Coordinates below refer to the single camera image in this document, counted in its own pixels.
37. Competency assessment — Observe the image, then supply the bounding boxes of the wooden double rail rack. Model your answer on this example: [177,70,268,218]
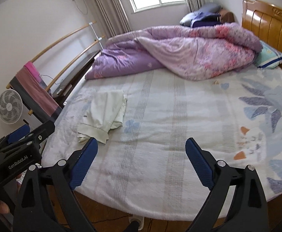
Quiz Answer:
[6,22,106,115]

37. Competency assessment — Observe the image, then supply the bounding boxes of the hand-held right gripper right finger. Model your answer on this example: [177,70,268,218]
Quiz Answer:
[185,137,269,232]

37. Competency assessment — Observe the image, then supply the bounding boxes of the teal striped pillow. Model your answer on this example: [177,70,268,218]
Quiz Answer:
[253,40,282,68]

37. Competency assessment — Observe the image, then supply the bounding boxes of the air conditioner cord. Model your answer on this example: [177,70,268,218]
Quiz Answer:
[72,0,88,15]

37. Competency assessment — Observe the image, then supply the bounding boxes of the blue-grey pillow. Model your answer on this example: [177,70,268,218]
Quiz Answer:
[199,3,221,15]

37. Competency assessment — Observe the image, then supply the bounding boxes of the wooden bed headboard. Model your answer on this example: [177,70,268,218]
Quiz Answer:
[242,0,282,83]

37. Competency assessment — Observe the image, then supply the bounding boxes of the light blue folded quilt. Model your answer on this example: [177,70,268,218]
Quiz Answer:
[180,12,204,26]

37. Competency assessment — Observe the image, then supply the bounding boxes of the dark purple blanket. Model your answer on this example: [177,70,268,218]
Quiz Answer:
[190,14,222,28]

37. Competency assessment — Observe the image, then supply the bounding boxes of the black set-top box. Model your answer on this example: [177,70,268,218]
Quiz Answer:
[52,84,73,99]

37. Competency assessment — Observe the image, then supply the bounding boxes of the purple floral quilt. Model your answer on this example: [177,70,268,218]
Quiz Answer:
[85,22,263,81]

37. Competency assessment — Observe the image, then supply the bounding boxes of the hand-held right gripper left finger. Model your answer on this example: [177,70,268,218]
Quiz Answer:
[13,137,98,232]

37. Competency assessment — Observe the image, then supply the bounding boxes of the white snap-button jacket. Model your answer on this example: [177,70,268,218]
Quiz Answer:
[77,89,128,144]

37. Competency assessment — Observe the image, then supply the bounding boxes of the brown chair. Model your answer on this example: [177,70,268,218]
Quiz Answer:
[219,8,235,23]

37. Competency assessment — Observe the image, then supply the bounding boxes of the grey cloth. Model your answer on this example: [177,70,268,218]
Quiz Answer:
[9,76,63,124]

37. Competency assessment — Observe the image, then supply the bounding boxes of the dark-topped white cabinet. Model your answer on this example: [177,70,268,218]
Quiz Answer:
[52,49,101,107]

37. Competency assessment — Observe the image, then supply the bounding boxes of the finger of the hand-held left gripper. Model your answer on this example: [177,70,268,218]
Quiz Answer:
[0,125,30,151]
[0,121,56,154]

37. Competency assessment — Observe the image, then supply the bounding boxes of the white standing fan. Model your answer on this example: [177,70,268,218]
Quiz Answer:
[0,89,23,125]

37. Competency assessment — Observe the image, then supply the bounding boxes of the bed with patterned sheet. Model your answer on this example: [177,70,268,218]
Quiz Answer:
[41,65,282,225]

